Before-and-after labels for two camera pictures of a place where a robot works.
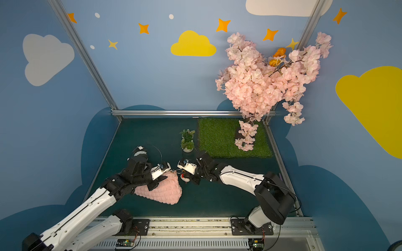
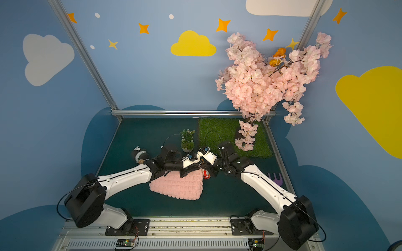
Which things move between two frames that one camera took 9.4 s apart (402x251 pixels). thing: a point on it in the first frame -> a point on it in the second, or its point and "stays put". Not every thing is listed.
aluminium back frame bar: [115, 113] stays put
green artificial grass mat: [217, 139] stays put
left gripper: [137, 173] -> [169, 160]
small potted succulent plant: [187, 143] stays put
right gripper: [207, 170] -> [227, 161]
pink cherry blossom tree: [255, 82] stays put
